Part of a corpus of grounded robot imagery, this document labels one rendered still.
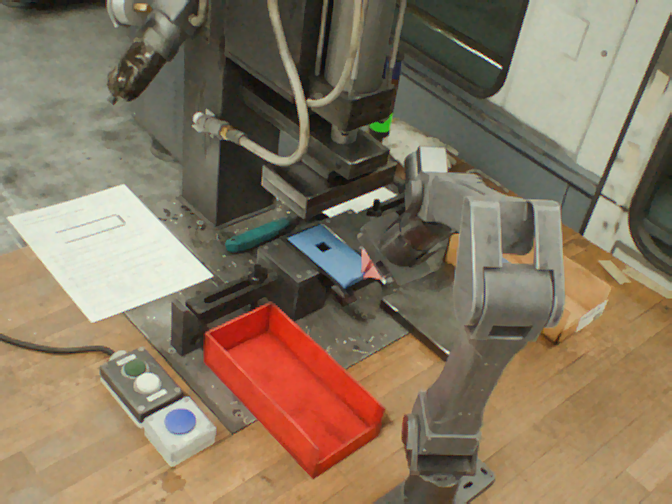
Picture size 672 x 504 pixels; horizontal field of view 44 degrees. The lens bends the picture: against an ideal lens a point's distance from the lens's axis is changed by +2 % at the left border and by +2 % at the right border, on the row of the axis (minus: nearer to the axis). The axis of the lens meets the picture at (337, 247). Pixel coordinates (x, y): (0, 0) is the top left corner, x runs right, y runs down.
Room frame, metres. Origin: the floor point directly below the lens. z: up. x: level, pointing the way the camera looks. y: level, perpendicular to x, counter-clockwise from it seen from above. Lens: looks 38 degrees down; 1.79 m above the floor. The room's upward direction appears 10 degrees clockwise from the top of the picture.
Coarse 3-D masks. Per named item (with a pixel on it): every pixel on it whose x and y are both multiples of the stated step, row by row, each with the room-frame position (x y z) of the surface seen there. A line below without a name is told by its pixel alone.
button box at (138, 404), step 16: (0, 336) 0.80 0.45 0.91; (48, 352) 0.79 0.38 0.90; (64, 352) 0.79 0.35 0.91; (112, 352) 0.79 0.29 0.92; (128, 352) 0.79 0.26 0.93; (144, 352) 0.79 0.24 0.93; (112, 368) 0.75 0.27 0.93; (160, 368) 0.77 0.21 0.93; (112, 384) 0.73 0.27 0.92; (128, 384) 0.73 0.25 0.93; (160, 384) 0.74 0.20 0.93; (176, 384) 0.74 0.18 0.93; (128, 400) 0.71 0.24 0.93; (144, 400) 0.71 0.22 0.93; (160, 400) 0.71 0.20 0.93; (176, 400) 0.73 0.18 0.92; (144, 416) 0.69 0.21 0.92
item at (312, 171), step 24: (240, 96) 1.14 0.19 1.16; (264, 96) 1.14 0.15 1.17; (288, 120) 1.06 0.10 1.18; (312, 120) 1.09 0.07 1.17; (312, 144) 1.02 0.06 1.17; (336, 144) 1.02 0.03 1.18; (360, 144) 1.03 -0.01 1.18; (264, 168) 0.99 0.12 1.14; (288, 168) 1.00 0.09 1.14; (312, 168) 1.00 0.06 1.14; (336, 168) 0.99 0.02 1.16; (360, 168) 0.99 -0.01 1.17; (384, 168) 1.04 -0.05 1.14; (288, 192) 0.95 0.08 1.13; (312, 192) 0.95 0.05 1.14; (336, 192) 0.97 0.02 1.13; (360, 192) 1.01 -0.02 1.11; (312, 216) 0.94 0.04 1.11
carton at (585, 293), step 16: (448, 256) 1.15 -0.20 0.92; (512, 256) 1.19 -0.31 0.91; (528, 256) 1.17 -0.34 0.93; (576, 272) 1.11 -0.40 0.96; (576, 288) 1.10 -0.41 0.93; (592, 288) 1.09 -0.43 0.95; (608, 288) 1.07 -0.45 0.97; (576, 304) 1.09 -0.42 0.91; (592, 304) 1.08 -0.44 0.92; (560, 320) 0.99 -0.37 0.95; (576, 320) 1.02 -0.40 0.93; (592, 320) 1.06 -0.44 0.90; (544, 336) 1.00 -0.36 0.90; (560, 336) 0.99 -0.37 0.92
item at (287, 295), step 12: (264, 264) 0.99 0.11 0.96; (276, 288) 0.96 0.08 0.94; (288, 288) 0.94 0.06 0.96; (300, 288) 0.94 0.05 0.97; (312, 288) 0.96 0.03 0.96; (324, 288) 0.98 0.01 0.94; (276, 300) 0.96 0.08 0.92; (288, 300) 0.94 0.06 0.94; (300, 300) 0.94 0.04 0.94; (312, 300) 0.96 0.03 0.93; (288, 312) 0.94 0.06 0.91; (300, 312) 0.94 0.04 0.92
